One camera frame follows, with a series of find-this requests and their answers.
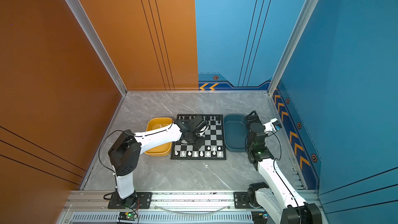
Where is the black white chess board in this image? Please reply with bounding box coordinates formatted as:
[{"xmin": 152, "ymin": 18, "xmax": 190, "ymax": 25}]
[{"xmin": 171, "ymin": 114, "xmax": 227, "ymax": 161}]

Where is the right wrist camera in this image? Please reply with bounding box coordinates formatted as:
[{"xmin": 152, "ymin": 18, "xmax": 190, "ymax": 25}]
[{"xmin": 263, "ymin": 118, "xmax": 282, "ymax": 133}]

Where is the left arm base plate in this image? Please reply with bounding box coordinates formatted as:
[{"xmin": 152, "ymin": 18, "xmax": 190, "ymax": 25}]
[{"xmin": 103, "ymin": 191, "xmax": 152, "ymax": 210}]

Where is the teal plastic tray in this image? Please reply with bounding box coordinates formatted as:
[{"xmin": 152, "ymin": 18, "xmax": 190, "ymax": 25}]
[{"xmin": 224, "ymin": 114, "xmax": 248, "ymax": 152}]

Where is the yellow plastic tray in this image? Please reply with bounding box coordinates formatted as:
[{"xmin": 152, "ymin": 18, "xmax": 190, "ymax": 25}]
[{"xmin": 145, "ymin": 117, "xmax": 173, "ymax": 157}]

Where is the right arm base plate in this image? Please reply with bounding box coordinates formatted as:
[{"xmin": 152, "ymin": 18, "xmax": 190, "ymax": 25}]
[{"xmin": 233, "ymin": 191, "xmax": 257, "ymax": 209}]

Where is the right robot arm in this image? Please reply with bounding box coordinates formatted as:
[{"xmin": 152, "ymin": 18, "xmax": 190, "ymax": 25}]
[{"xmin": 244, "ymin": 111, "xmax": 323, "ymax": 224}]

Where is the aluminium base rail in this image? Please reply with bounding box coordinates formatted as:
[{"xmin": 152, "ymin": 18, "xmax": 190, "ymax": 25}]
[{"xmin": 62, "ymin": 189, "xmax": 324, "ymax": 212}]

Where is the left green circuit board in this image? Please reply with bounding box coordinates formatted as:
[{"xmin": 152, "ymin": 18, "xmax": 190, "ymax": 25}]
[{"xmin": 118, "ymin": 212, "xmax": 139, "ymax": 224}]

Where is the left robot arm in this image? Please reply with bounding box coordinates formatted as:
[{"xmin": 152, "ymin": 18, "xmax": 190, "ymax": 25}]
[{"xmin": 108, "ymin": 115, "xmax": 208, "ymax": 202}]

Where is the right circuit board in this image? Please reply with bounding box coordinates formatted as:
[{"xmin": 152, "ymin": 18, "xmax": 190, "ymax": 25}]
[{"xmin": 251, "ymin": 212, "xmax": 269, "ymax": 224}]

